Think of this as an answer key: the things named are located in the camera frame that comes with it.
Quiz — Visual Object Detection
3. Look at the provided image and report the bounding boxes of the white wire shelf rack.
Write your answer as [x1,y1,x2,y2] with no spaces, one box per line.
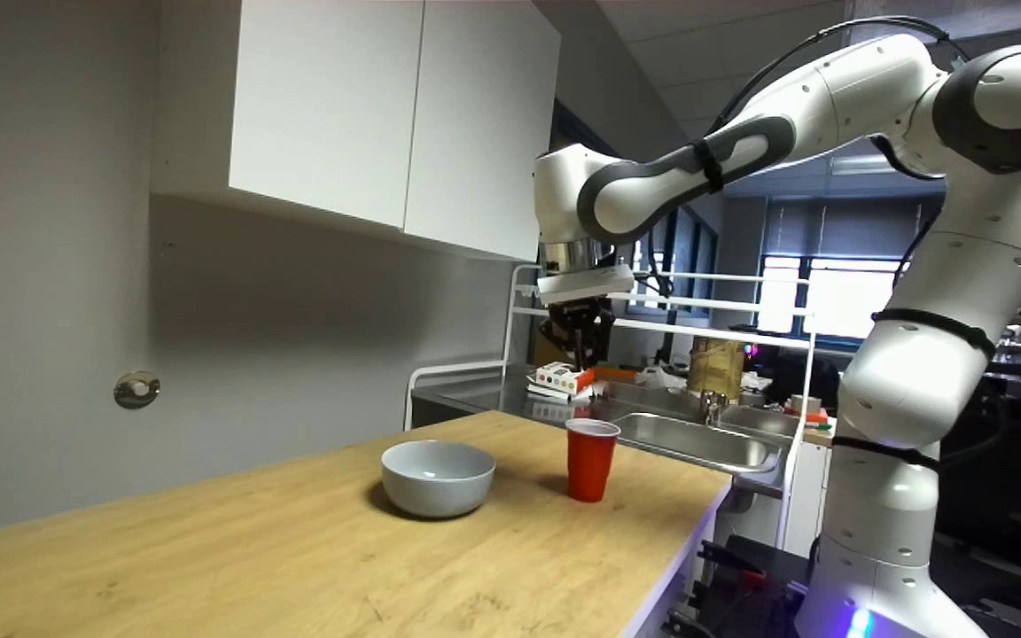
[402,258,824,559]

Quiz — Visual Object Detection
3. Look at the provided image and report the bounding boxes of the white wall cabinet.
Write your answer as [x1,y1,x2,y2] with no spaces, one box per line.
[153,0,565,265]

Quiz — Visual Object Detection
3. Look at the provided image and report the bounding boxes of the orange plastic cup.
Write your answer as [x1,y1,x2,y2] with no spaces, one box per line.
[565,415,623,507]

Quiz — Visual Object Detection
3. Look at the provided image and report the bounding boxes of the bright window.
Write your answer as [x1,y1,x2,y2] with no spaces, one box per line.
[757,252,897,339]

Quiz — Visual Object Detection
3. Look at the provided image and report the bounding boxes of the yellowish jar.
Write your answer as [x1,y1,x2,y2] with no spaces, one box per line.
[688,338,748,402]

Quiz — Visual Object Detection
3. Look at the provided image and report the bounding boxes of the black equipment with cables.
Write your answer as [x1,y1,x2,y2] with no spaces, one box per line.
[663,535,818,638]

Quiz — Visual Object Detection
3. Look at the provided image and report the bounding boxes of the orange and white boxes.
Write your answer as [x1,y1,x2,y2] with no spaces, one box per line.
[528,358,647,405]

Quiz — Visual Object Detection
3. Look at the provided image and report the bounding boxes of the grey bowl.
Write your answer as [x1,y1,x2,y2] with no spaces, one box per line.
[377,435,500,520]

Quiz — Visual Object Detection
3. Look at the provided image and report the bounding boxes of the round metal wall fixture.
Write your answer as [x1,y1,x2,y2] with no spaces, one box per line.
[110,365,163,415]

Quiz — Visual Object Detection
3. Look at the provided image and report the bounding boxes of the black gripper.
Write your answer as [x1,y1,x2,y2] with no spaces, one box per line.
[545,293,617,372]

